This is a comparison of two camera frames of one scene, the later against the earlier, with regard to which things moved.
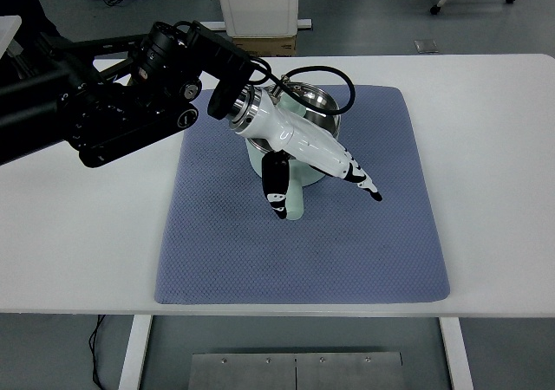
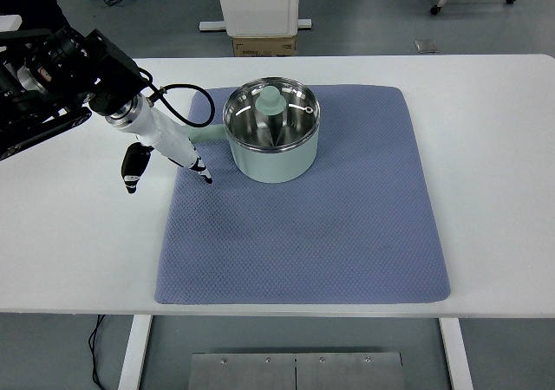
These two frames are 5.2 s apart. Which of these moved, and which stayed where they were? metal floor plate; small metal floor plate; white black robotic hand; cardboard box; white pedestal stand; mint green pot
Moved: mint green pot; white black robotic hand
Stayed: small metal floor plate; white pedestal stand; cardboard box; metal floor plate
